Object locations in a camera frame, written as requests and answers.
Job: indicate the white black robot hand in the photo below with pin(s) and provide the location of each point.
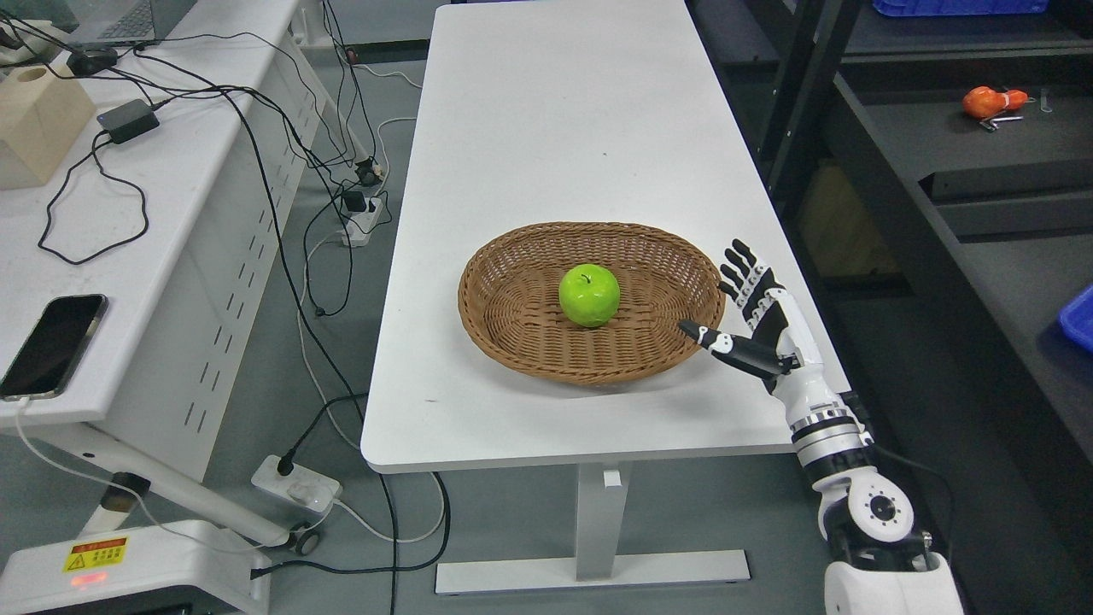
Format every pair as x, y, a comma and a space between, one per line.
781, 349

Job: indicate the green apple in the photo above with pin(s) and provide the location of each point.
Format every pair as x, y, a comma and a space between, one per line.
589, 295

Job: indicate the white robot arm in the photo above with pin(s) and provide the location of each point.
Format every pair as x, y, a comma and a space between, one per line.
882, 564

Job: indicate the black metal shelf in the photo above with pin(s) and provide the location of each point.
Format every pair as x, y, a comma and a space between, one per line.
962, 364

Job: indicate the orange toy on shelf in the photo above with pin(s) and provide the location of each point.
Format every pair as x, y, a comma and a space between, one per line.
983, 102

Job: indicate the brown wicker basket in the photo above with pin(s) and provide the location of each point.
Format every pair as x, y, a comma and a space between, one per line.
508, 301

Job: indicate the blue plastic tray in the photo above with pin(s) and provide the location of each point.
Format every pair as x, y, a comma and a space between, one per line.
1075, 319

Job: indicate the white table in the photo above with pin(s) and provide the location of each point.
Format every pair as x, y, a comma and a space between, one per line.
568, 111

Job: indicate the blue bin top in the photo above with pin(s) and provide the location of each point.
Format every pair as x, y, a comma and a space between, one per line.
957, 8

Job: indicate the white power strip far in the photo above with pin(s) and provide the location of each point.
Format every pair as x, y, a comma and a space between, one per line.
363, 218

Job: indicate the white floor power strip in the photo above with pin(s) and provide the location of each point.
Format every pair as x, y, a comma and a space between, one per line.
307, 489

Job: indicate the white side desk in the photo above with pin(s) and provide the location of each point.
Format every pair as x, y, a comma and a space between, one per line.
181, 243

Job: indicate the white machine with warning label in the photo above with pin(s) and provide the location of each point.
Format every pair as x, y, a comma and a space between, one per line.
189, 567

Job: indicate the black power adapter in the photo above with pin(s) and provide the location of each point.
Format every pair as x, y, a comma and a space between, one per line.
128, 121

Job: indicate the black smartphone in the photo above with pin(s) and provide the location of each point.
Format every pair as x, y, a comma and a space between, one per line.
44, 364

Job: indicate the laptop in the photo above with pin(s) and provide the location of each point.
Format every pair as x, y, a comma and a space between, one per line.
130, 22

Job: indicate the beige tissue box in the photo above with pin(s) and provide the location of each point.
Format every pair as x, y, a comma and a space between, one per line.
42, 114

